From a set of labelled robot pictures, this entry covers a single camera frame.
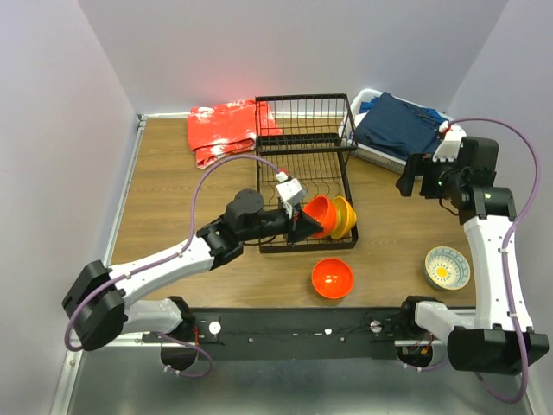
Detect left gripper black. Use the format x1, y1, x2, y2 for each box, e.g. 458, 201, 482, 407
240, 201, 324, 248

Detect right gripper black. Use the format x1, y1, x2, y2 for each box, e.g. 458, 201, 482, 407
396, 150, 466, 198

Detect green bowl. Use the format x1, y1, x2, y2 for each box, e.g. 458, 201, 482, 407
331, 201, 346, 239

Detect yellow orange bowl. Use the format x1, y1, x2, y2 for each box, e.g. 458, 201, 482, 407
330, 196, 357, 239

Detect red orange bowl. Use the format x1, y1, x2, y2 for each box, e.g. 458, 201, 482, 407
311, 258, 354, 300
303, 195, 337, 239

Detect black wire dish rack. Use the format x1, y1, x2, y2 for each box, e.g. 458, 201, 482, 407
253, 92, 360, 255

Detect blue patterned ceramic bowl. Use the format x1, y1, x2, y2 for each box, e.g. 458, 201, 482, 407
423, 246, 471, 291

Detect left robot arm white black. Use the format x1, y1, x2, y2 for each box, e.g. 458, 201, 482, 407
62, 189, 322, 351

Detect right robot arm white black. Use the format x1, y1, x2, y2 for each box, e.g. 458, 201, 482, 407
396, 137, 550, 375

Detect dark blue folded jeans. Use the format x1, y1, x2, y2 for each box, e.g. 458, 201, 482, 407
356, 92, 447, 161

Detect white laundry basket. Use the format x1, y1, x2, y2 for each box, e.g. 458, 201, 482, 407
345, 88, 449, 173

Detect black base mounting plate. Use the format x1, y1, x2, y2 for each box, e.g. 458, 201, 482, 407
142, 307, 459, 362

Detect red white folded cloth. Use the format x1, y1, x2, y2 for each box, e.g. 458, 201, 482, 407
187, 99, 283, 169

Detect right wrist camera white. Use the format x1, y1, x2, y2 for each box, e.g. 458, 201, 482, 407
432, 121, 467, 163

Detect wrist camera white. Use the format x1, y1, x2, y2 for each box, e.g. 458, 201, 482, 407
432, 121, 467, 163
275, 170, 307, 207

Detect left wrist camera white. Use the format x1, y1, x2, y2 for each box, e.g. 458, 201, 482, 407
275, 170, 307, 207

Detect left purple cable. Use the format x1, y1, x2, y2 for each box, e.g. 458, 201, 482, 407
63, 155, 286, 378

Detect purple cable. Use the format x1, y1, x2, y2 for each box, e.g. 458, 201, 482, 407
63, 155, 286, 378
404, 117, 542, 405

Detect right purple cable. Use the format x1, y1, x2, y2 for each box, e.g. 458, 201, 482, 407
404, 117, 542, 405

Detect aluminium table edge rail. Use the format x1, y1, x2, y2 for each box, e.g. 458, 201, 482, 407
49, 113, 150, 415

